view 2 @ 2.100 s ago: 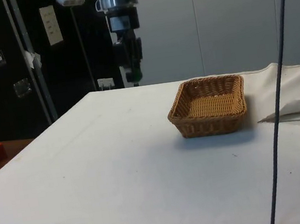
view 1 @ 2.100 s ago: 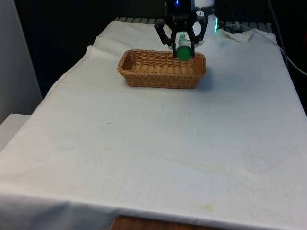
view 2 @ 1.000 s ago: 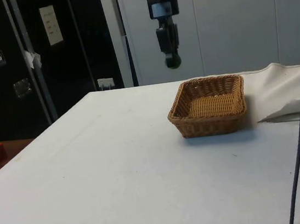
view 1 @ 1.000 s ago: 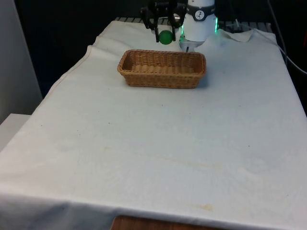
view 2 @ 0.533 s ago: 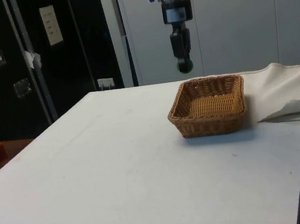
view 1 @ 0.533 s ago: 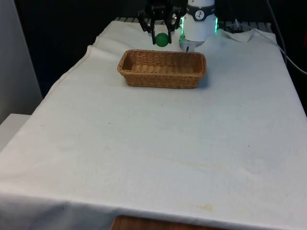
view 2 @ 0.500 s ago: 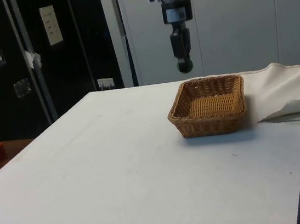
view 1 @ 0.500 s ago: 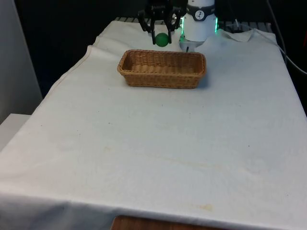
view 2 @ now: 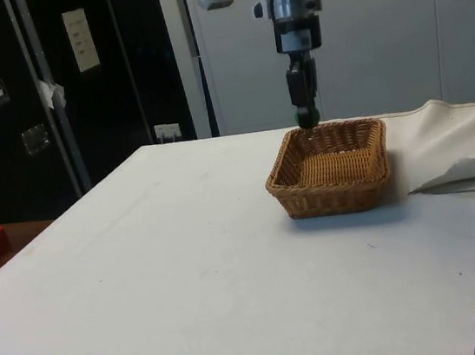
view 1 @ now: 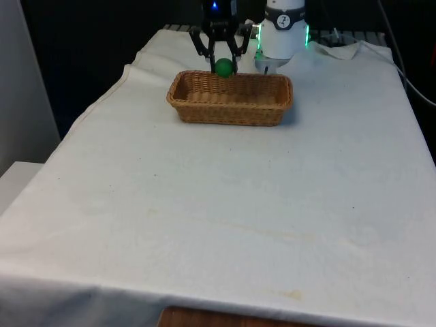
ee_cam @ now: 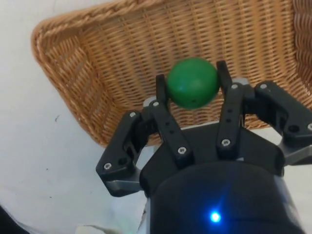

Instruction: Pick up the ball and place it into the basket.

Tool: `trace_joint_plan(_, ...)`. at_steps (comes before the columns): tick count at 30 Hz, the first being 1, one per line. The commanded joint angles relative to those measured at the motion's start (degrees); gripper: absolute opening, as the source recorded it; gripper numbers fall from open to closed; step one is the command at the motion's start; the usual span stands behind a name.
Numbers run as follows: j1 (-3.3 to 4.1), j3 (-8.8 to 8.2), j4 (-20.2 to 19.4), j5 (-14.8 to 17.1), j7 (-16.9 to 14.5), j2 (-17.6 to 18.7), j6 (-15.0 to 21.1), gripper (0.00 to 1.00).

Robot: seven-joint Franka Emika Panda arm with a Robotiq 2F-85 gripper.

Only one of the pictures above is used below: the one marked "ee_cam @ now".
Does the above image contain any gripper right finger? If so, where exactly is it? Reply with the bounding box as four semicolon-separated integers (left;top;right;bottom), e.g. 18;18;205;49
215;60;312;169

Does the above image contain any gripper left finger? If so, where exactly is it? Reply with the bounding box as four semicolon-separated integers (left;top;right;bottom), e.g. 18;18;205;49
96;74;196;198

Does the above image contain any green ball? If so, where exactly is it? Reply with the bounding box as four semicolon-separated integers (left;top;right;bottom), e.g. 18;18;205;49
166;57;219;110

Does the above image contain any brown wicker basket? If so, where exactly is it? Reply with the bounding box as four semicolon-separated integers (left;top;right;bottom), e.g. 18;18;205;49
31;0;312;147

